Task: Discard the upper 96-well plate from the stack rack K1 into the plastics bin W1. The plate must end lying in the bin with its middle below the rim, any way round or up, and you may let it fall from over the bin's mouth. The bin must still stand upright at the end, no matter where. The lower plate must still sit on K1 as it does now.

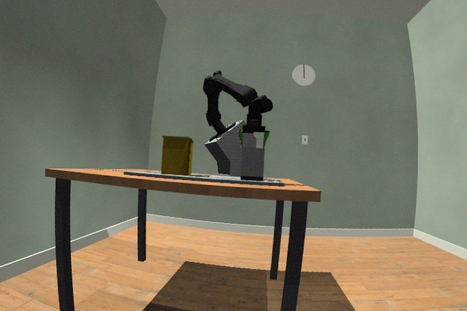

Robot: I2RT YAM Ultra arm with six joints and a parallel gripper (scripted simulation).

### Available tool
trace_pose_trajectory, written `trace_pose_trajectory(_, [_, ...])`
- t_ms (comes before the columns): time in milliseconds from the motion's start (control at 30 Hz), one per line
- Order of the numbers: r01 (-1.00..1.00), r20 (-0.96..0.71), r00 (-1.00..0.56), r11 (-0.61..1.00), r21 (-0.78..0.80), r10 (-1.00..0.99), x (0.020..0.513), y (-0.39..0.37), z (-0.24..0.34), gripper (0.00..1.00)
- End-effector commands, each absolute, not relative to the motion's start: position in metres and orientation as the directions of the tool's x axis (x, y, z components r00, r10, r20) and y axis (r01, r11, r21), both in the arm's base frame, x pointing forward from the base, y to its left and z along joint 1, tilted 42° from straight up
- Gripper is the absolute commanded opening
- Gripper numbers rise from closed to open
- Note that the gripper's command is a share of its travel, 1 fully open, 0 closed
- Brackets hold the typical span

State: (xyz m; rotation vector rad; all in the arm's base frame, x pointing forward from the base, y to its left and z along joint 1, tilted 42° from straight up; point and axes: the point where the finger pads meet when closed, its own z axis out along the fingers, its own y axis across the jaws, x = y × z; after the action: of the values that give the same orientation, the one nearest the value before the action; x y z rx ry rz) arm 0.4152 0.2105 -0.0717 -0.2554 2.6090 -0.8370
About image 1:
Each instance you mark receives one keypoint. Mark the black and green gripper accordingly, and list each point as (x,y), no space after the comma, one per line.
(252,129)

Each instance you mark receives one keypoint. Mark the yellow open-top bin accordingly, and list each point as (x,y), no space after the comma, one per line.
(177,155)

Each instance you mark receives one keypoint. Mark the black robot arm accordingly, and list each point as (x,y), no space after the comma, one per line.
(242,93)

